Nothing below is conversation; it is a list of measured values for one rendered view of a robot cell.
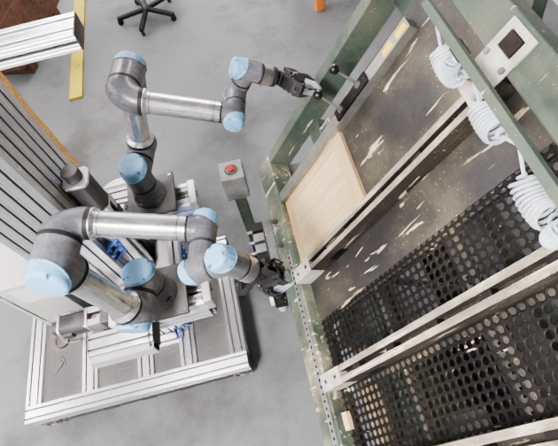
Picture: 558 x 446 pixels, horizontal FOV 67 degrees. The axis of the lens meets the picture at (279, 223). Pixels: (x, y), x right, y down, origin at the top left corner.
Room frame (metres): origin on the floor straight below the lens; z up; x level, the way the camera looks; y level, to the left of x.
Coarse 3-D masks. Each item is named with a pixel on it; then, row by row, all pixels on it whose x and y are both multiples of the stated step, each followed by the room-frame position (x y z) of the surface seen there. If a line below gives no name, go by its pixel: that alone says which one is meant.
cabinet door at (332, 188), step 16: (336, 144) 1.07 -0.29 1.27; (320, 160) 1.09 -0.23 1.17; (336, 160) 1.02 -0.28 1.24; (352, 160) 0.96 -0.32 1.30; (320, 176) 1.04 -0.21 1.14; (336, 176) 0.96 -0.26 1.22; (352, 176) 0.90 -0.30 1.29; (304, 192) 1.05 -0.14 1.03; (320, 192) 0.97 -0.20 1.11; (336, 192) 0.91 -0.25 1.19; (352, 192) 0.84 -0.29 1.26; (288, 208) 1.07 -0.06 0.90; (304, 208) 0.99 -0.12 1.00; (320, 208) 0.91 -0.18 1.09; (336, 208) 0.85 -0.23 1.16; (352, 208) 0.79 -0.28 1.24; (304, 224) 0.92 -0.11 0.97; (320, 224) 0.86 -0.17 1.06; (336, 224) 0.79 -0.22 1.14; (304, 240) 0.86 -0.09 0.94; (320, 240) 0.79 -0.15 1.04; (304, 256) 0.80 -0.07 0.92
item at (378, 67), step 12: (408, 24) 1.13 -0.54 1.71; (408, 36) 1.12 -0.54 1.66; (396, 48) 1.12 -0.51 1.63; (384, 60) 1.12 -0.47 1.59; (372, 72) 1.13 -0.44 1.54; (384, 72) 1.12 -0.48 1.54; (372, 84) 1.12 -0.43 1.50; (360, 96) 1.12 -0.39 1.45; (336, 120) 1.14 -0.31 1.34; (348, 120) 1.12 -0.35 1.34; (324, 132) 1.15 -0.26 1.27; (336, 132) 1.11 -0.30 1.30; (324, 144) 1.11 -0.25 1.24; (312, 156) 1.13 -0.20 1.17; (300, 168) 1.14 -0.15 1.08; (300, 180) 1.11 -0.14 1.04; (288, 192) 1.11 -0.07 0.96
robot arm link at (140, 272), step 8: (128, 264) 0.76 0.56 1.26; (136, 264) 0.75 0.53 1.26; (144, 264) 0.74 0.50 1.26; (152, 264) 0.75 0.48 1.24; (128, 272) 0.72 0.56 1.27; (136, 272) 0.71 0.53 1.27; (144, 272) 0.71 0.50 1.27; (152, 272) 0.71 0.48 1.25; (128, 280) 0.69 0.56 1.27; (136, 280) 0.68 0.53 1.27; (144, 280) 0.68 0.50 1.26; (152, 280) 0.69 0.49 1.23; (160, 280) 0.71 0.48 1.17; (128, 288) 0.66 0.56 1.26; (136, 288) 0.65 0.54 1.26; (144, 288) 0.65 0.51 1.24; (152, 288) 0.66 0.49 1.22; (160, 288) 0.69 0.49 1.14
